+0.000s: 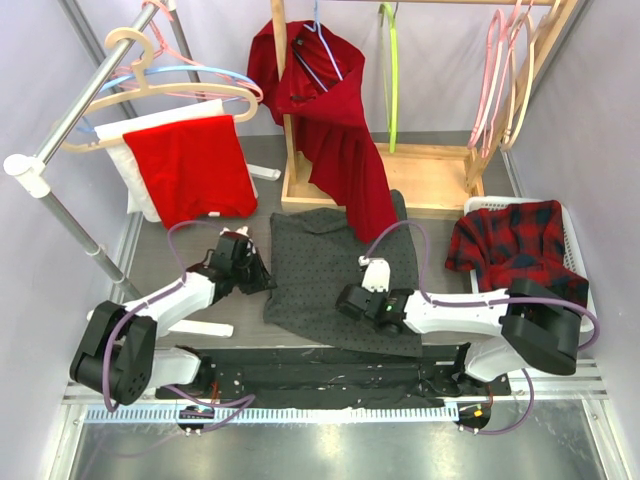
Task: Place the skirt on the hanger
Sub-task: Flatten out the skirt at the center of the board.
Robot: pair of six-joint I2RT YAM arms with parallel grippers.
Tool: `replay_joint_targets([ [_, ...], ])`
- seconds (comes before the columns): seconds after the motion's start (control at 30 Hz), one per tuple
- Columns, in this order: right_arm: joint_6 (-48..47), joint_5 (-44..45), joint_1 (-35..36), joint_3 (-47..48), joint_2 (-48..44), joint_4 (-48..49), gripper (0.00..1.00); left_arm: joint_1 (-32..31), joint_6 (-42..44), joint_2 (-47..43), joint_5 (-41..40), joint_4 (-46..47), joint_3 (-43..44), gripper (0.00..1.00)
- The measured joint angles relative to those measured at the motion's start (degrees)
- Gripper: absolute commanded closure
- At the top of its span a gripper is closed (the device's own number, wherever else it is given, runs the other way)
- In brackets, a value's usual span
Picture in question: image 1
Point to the metal clothes rack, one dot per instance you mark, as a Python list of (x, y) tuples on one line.
[(28, 170)]

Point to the blue hanger left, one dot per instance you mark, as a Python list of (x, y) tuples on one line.
[(200, 72)]

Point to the beige wooden hanger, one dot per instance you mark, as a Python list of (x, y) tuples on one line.
[(519, 97), (126, 33)]

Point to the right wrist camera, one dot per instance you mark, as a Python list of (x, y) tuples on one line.
[(376, 274)]

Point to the beige wooden hanger right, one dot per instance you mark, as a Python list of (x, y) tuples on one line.
[(519, 97)]

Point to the bright red hung garment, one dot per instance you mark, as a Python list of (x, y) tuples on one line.
[(193, 168)]

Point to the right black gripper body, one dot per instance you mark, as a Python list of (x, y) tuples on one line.
[(385, 294)]

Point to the wooden clothes rack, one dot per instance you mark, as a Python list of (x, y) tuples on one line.
[(436, 180)]

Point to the dark red skirt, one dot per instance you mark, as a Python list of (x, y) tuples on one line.
[(330, 128)]

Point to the beige wooden hanger left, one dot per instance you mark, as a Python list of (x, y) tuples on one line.
[(126, 33)]

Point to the green hanger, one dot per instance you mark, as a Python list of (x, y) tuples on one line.
[(389, 52)]

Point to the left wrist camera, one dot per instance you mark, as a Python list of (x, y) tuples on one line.
[(241, 233)]

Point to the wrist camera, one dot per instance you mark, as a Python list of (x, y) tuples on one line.
[(376, 274), (241, 233)]

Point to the pink hanger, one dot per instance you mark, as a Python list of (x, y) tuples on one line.
[(495, 38), (170, 50)]

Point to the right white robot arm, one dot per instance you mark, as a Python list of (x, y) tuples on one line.
[(522, 326)]

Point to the white cable duct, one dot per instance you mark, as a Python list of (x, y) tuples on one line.
[(166, 413)]

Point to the red plaid garment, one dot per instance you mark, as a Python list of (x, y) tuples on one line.
[(520, 241)]

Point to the blue wire hanger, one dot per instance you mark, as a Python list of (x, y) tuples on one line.
[(314, 54)]

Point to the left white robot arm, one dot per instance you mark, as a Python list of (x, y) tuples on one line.
[(117, 356)]

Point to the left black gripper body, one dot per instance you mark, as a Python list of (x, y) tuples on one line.
[(249, 275)]

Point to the white hung cloth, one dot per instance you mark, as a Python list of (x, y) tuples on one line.
[(138, 196)]

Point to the white plastic laundry basket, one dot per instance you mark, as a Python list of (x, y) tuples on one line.
[(573, 260)]

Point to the grey dotted garment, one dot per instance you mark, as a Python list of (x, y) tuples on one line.
[(314, 255)]

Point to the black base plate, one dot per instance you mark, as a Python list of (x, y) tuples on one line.
[(333, 379)]

